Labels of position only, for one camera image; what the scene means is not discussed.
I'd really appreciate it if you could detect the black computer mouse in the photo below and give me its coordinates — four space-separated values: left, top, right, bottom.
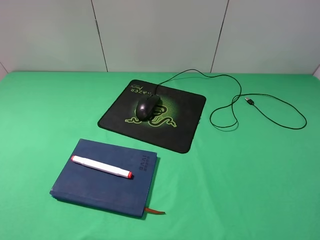
135 94 161 122

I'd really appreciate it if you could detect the white marker with orange caps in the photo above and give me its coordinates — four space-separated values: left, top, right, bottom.
71 155 133 179

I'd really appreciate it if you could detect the black mouse cable with USB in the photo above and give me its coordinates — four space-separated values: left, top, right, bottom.
154 68 308 130

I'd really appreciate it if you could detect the black green logo mouse pad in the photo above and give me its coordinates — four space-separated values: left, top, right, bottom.
97 79 206 154

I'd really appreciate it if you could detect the blue hardcover notebook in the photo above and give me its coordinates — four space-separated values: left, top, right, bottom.
50 139 157 218

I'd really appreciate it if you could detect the orange ribbon bookmark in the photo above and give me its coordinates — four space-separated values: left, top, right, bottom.
144 207 166 215

